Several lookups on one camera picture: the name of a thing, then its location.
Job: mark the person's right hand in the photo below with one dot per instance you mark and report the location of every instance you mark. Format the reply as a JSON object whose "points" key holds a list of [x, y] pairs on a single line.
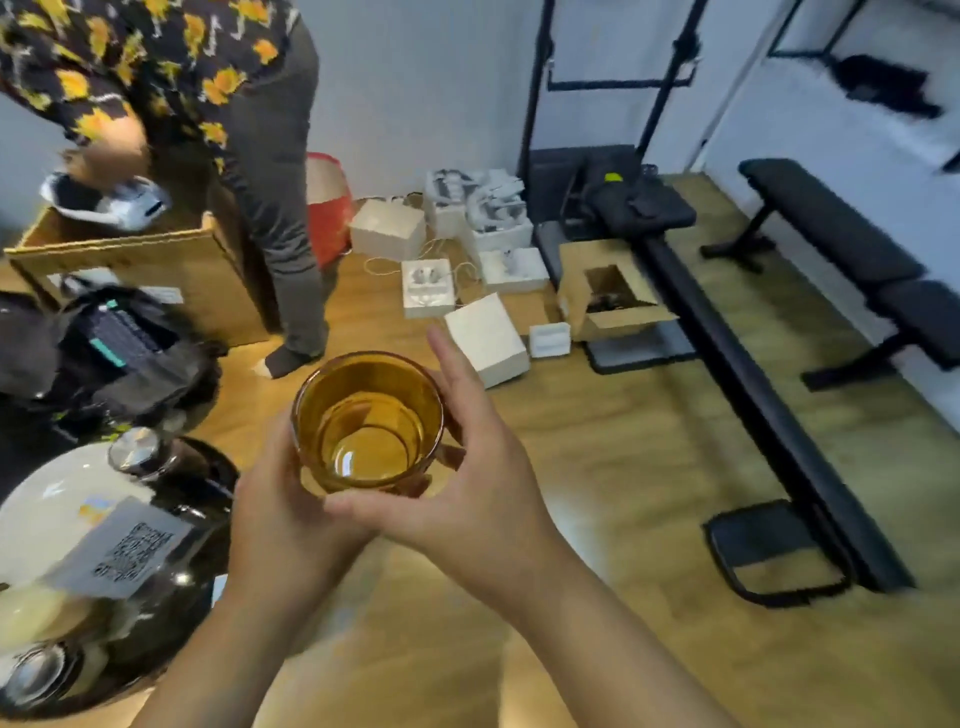
{"points": [[480, 510]]}

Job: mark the person's left hand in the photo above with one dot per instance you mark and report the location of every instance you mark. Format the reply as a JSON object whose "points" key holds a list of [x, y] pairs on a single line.
{"points": [[274, 532]]}

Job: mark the person's right thumb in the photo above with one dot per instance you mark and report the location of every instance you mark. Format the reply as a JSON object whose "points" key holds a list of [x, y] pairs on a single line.
{"points": [[459, 390]]}

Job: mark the person's left fingers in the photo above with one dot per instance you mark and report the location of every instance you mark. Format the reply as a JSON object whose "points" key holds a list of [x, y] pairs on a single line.
{"points": [[291, 450]]}

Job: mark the amber glass cup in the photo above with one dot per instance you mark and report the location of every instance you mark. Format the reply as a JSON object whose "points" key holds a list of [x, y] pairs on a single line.
{"points": [[367, 427]]}

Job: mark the person's right forearm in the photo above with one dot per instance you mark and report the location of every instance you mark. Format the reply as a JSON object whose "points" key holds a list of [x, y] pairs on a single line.
{"points": [[600, 660]]}

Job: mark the person's left forearm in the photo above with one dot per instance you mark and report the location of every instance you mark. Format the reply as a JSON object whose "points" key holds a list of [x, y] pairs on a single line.
{"points": [[240, 667]]}

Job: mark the large tilted white box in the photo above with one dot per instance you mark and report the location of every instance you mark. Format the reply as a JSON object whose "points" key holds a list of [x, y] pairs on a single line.
{"points": [[487, 341]]}

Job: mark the small flat white box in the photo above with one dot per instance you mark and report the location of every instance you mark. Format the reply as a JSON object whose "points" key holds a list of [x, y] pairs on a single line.
{"points": [[550, 340]]}

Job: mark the open white box with insert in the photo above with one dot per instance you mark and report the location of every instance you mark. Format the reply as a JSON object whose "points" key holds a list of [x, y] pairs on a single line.
{"points": [[427, 289]]}

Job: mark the white box with grey item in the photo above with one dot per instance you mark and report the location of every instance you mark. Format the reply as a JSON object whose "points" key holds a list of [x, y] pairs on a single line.
{"points": [[514, 270]]}

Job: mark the silver round knob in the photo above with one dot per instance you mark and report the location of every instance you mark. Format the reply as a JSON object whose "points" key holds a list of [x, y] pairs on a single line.
{"points": [[135, 448], [31, 673]]}

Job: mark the small open cardboard box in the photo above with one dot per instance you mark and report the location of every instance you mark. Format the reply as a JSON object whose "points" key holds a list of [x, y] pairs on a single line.
{"points": [[600, 296]]}

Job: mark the closed white square box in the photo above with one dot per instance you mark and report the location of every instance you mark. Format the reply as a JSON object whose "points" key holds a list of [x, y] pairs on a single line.
{"points": [[386, 229]]}

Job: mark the pile of white packaging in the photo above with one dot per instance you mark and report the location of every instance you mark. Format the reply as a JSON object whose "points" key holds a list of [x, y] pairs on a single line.
{"points": [[480, 202]]}

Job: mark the round black glass table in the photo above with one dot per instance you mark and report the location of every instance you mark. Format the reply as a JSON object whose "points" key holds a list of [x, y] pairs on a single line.
{"points": [[172, 600]]}

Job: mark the white printed paper sheet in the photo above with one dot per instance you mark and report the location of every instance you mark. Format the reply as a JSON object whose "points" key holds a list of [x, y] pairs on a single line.
{"points": [[120, 555]]}

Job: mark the black backpack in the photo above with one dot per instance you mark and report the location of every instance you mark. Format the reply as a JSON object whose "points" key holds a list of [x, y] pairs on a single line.
{"points": [[112, 352]]}

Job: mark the large cardboard box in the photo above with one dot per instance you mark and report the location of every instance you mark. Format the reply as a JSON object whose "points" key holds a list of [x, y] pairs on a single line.
{"points": [[172, 270]]}

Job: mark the white round lid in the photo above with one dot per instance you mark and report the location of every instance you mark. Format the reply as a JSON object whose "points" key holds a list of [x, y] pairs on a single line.
{"points": [[52, 502]]}

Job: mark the black bag on rack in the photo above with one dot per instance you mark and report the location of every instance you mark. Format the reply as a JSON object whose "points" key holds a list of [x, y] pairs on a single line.
{"points": [[637, 202]]}

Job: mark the black and white shoe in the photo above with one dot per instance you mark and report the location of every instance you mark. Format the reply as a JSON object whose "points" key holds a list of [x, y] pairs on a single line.
{"points": [[112, 202]]}

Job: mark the black padded weight bench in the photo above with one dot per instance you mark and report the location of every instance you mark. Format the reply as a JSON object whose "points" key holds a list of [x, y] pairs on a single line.
{"points": [[832, 225]]}

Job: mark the black fuzzy cloth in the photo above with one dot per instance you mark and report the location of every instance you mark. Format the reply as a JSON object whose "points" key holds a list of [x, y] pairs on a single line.
{"points": [[885, 86]]}

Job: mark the black gym rack frame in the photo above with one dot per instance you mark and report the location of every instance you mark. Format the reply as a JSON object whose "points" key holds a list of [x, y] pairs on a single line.
{"points": [[750, 397]]}

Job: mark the black metal shelf frame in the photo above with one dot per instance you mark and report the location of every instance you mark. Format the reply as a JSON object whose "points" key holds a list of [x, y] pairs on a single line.
{"points": [[817, 45]]}

